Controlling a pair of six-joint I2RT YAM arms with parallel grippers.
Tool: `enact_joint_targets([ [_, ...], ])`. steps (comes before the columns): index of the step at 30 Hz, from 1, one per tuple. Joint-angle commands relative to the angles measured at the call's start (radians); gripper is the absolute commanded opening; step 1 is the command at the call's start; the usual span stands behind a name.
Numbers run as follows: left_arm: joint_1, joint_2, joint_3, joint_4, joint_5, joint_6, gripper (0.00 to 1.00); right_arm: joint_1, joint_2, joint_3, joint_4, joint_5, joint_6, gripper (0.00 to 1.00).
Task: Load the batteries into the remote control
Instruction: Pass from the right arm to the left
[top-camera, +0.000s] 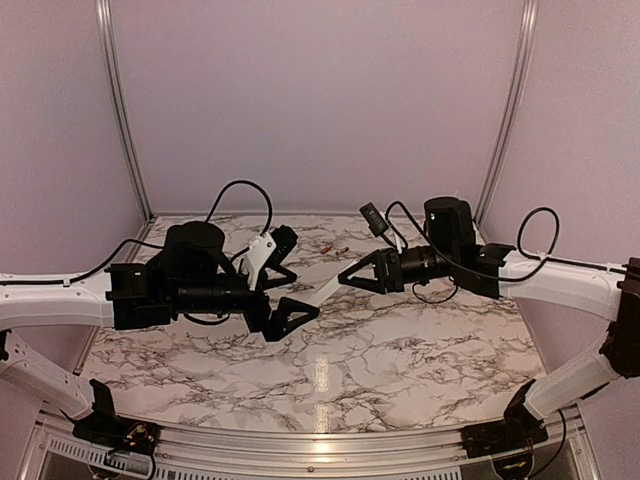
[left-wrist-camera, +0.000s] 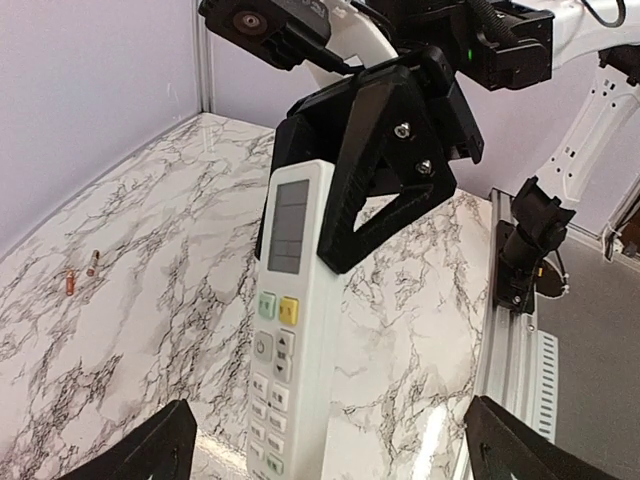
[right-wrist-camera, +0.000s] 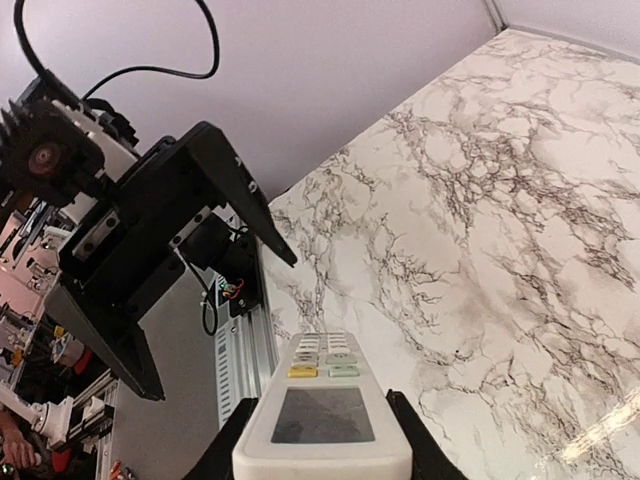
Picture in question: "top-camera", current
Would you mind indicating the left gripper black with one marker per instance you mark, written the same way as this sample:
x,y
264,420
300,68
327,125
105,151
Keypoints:
x,y
276,327

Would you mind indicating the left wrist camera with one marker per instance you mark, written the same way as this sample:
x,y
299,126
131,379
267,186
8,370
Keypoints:
x,y
264,257

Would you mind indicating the aluminium frame post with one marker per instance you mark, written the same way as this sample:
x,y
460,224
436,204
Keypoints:
x,y
109,49
522,61

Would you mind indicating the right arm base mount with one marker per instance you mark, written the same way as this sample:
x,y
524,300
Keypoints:
x,y
513,432

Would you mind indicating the white remote control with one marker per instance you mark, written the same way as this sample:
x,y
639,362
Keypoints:
x,y
331,287

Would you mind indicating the right aluminium frame post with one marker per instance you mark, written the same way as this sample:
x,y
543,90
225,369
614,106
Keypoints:
x,y
522,61

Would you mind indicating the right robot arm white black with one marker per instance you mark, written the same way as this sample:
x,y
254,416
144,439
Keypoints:
x,y
503,271

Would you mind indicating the left aluminium frame post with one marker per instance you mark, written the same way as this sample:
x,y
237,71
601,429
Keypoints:
x,y
109,49

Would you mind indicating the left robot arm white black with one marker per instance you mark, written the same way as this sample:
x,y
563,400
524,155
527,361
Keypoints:
x,y
189,275

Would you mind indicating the front aluminium rail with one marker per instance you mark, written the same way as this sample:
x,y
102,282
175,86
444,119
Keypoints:
x,y
189,452

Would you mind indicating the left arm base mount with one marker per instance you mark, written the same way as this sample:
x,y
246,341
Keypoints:
x,y
119,434

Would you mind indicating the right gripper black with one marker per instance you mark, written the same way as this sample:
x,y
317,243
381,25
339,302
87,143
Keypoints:
x,y
395,282

